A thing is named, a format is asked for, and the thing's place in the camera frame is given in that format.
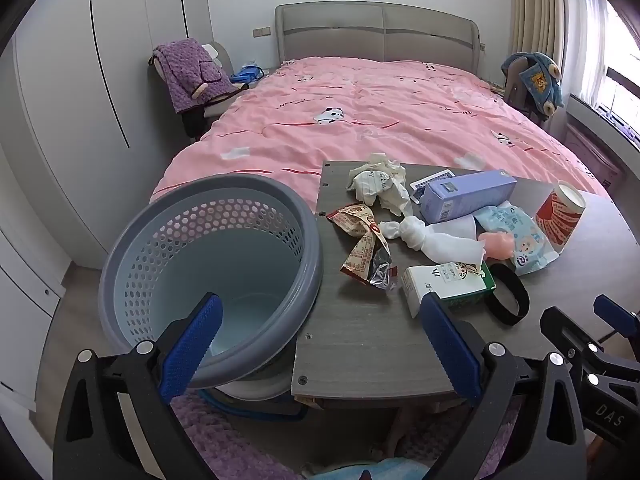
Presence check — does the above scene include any blue baby wipes pack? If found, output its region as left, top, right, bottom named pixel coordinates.
left=473, top=200, right=560, bottom=275

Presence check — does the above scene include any black elastic band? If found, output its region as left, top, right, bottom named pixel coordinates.
left=485, top=263, right=530, bottom=327

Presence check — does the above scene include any pink toy pig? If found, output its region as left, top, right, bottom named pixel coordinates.
left=478, top=232, right=515, bottom=261

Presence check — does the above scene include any red white paper cup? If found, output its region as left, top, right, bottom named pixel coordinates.
left=535, top=181, right=587, bottom=254

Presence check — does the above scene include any green white milk carton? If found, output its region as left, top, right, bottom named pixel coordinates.
left=401, top=262, right=496, bottom=318

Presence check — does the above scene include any purple long carton box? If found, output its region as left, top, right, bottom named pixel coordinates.
left=420, top=170, right=518, bottom=223

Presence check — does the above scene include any red snack wrapper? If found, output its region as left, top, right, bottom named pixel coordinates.
left=328, top=203, right=397, bottom=290

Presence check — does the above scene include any playing card box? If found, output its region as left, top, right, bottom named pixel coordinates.
left=409, top=169, right=454, bottom=204

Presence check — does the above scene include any white paper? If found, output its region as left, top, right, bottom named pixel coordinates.
left=346, top=153, right=413, bottom=217

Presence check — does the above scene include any grey perforated trash basket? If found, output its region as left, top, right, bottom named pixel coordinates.
left=98, top=174, right=322, bottom=388

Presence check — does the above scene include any pink storage box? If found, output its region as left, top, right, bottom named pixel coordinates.
left=564, top=122, right=625, bottom=194

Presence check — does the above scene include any chair under blue jacket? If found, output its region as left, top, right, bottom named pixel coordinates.
left=503, top=56, right=546, bottom=127

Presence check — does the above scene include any blue child jacket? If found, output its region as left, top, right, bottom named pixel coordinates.
left=501, top=52, right=564, bottom=121

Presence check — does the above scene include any white wardrobe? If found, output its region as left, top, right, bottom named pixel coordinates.
left=1, top=0, right=213, bottom=269

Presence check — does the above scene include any beige curtain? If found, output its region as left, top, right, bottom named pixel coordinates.
left=511, top=0, right=566, bottom=70

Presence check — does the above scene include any chair under purple jacket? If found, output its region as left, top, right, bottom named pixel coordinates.
left=149, top=38, right=247, bottom=139

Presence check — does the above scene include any pink bed duvet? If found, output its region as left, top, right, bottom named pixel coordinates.
left=151, top=58, right=606, bottom=206

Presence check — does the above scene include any grey padded headboard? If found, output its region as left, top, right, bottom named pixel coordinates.
left=274, top=0, right=480, bottom=75

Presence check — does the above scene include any purple fleece jacket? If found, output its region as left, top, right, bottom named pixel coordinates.
left=151, top=38, right=240, bottom=114

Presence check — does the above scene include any blue item on nightstand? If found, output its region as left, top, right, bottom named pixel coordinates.
left=230, top=64, right=265, bottom=84

